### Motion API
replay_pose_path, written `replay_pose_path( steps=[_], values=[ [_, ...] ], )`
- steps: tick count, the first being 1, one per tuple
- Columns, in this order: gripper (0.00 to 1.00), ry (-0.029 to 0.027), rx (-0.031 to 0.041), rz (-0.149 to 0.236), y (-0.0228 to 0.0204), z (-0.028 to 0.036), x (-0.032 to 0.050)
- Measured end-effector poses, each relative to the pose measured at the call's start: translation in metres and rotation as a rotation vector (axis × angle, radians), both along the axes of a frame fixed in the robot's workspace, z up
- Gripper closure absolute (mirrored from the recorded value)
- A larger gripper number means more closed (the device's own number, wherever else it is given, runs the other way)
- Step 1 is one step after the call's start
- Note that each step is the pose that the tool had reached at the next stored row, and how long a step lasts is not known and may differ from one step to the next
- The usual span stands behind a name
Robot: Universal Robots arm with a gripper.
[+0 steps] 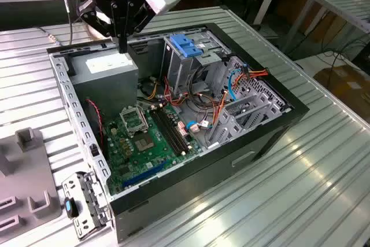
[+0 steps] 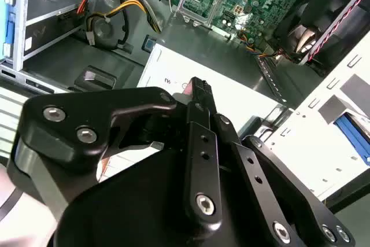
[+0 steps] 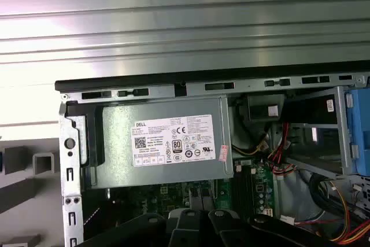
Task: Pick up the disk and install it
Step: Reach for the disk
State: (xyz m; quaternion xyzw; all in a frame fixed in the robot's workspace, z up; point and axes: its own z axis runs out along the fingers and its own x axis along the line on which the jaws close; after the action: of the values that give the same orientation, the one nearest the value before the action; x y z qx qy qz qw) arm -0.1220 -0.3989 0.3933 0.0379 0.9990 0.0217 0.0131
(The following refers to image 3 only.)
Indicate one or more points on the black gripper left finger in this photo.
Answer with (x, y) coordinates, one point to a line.
(188, 229)

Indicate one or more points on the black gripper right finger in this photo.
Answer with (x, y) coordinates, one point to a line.
(228, 229)

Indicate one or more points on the black RAM slot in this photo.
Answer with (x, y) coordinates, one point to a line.
(249, 189)
(236, 189)
(240, 189)
(245, 189)

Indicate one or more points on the green motherboard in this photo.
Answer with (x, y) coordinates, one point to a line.
(261, 189)

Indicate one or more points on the grey power supply unit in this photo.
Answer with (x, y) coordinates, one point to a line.
(115, 143)

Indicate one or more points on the black open PC case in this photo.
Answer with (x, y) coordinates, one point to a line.
(69, 171)

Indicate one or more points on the grey parts rack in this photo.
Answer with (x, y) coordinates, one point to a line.
(43, 212)

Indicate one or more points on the grey optical drive cage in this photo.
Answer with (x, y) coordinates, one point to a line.
(341, 131)

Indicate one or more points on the blue plastic drive latch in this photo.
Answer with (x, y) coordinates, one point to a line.
(362, 131)

